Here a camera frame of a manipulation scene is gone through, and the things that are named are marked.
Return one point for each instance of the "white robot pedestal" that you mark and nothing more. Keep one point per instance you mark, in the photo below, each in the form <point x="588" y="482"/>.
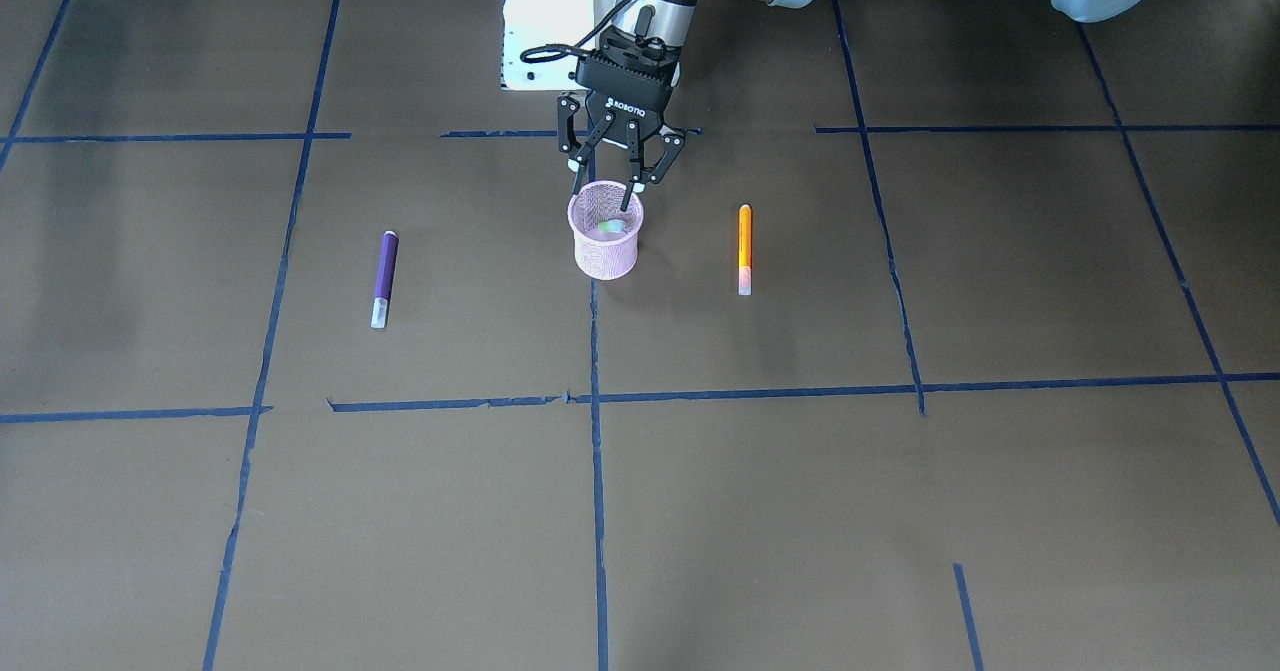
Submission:
<point x="535" y="23"/>

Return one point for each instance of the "orange highlighter pen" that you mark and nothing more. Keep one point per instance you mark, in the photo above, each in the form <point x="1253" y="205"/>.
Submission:
<point x="745" y="250"/>

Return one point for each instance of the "purple highlighter pen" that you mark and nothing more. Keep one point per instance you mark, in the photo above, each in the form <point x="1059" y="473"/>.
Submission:
<point x="384" y="280"/>

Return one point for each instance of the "pink mesh pen holder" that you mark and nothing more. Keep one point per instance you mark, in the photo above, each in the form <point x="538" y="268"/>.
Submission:
<point x="598" y="201"/>

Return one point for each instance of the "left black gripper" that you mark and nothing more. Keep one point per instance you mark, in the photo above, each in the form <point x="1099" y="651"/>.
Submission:
<point x="617" y="108"/>

